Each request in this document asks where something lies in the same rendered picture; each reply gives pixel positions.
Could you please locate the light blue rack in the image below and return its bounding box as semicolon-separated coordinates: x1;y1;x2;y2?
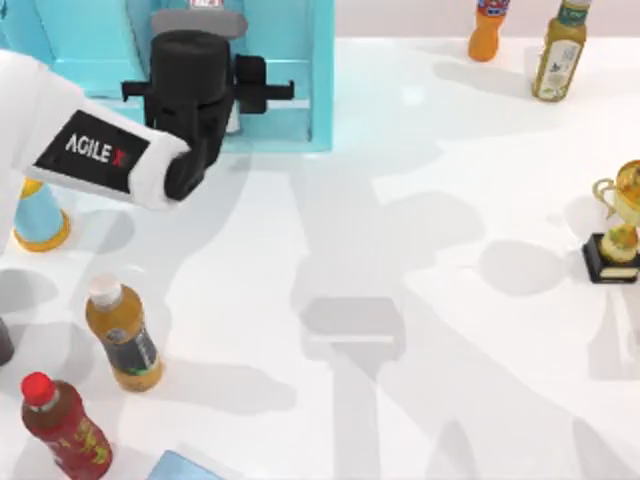
0;0;335;154

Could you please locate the pale grey rounded box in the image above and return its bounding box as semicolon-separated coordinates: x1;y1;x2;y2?
151;6;250;41

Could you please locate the orange bottle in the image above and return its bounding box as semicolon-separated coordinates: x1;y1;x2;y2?
467;0;514;63

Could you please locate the blue and orange megaphone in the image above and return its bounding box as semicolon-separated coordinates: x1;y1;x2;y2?
11;177;72;252

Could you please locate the olive green bottle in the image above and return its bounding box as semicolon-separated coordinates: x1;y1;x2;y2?
530;0;588;104

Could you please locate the amber bottle with white cap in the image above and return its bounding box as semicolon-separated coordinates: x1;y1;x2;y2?
84;272;165;393

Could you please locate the dark brown bottle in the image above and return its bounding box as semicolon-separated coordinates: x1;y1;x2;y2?
0;316;15;367

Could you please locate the gold trophy with black base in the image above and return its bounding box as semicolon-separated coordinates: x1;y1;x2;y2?
581;159;640;285

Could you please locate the light blue book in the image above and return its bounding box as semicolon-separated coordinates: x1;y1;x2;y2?
148;448;215;480

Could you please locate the red bottle with red cap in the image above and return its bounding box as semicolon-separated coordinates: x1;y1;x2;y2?
19;371;114;480

